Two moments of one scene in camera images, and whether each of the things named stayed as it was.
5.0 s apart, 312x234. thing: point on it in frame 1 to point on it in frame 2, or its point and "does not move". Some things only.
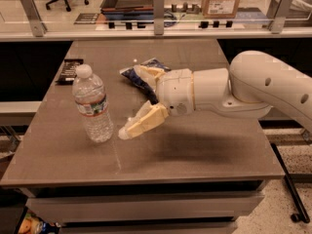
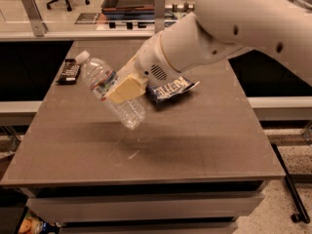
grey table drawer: [140, 206] does not move
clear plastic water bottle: [93, 104] to [99, 75]
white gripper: [175, 91] to [150, 62]
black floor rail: [302, 214] does not move
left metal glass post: [27, 2] does not move
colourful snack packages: [32, 224] does not move
